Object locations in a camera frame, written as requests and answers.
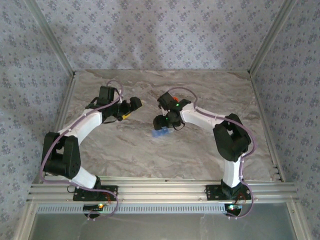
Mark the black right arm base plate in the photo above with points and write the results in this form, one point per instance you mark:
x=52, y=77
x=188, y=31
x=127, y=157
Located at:
x=212, y=192

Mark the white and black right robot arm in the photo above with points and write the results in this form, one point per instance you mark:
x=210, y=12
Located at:
x=200, y=118

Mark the grey metal sheet panel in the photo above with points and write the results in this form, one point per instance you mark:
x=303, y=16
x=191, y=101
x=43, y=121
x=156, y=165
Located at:
x=162, y=227

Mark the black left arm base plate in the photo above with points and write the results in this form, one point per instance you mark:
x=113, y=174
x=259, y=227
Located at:
x=80, y=197

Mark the small controller board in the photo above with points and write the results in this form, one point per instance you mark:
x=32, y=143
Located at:
x=233, y=207
x=93, y=207

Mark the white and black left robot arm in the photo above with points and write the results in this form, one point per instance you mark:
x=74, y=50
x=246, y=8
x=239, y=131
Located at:
x=85, y=122

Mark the blue transparent pill organizer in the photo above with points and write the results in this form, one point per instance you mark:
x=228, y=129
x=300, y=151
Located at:
x=160, y=133

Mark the aluminium corner post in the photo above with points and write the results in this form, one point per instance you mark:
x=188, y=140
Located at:
x=271, y=37
x=52, y=37

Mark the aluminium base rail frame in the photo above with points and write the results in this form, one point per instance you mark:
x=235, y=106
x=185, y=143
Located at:
x=162, y=190

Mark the aluminium table side rail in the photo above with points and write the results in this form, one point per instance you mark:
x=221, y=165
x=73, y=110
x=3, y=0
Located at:
x=266, y=125
x=64, y=100

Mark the orange plastic pill bottle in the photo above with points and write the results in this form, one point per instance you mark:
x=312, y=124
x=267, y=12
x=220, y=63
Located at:
x=174, y=99

